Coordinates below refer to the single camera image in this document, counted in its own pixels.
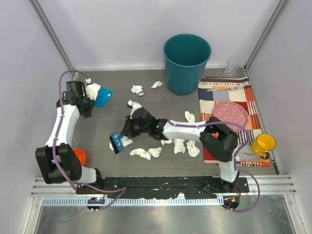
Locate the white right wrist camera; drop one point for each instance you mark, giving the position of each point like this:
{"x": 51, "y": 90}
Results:
{"x": 134, "y": 108}

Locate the pink dotted plate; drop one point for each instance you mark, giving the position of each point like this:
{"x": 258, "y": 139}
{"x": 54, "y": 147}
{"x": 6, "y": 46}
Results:
{"x": 231, "y": 112}

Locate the silver fork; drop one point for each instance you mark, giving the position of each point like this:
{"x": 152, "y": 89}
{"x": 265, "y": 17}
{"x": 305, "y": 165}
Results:
{"x": 224, "y": 89}

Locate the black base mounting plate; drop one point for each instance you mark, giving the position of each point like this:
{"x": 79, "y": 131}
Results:
{"x": 170, "y": 187}

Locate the yellow mug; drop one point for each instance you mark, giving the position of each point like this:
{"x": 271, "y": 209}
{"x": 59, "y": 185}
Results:
{"x": 263, "y": 145}

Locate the blue hand brush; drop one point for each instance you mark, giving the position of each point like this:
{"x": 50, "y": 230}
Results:
{"x": 116, "y": 142}

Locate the clear drinking glass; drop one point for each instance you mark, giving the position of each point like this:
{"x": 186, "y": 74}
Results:
{"x": 232, "y": 66}

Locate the white cable duct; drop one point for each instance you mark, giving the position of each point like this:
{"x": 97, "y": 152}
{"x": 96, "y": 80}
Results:
{"x": 91, "y": 201}

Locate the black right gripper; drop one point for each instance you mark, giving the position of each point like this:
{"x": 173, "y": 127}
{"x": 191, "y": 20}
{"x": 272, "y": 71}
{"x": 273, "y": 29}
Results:
{"x": 128, "y": 130}

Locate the teal plastic waste bin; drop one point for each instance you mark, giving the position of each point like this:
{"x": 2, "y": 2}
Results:
{"x": 186, "y": 57}

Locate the aluminium frame rail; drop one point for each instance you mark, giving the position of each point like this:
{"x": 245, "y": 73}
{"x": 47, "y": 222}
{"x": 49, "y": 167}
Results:
{"x": 269, "y": 185}

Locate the orange plastic bowl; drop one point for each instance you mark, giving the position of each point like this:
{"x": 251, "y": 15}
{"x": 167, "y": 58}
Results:
{"x": 80, "y": 155}

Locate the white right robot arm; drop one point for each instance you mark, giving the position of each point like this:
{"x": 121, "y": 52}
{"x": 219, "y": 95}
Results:
{"x": 216, "y": 137}

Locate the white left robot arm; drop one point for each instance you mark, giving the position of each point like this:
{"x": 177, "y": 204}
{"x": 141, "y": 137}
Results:
{"x": 57, "y": 160}

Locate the blue plastic dustpan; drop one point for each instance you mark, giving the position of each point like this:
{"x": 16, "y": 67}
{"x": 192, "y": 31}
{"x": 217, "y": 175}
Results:
{"x": 103, "y": 97}

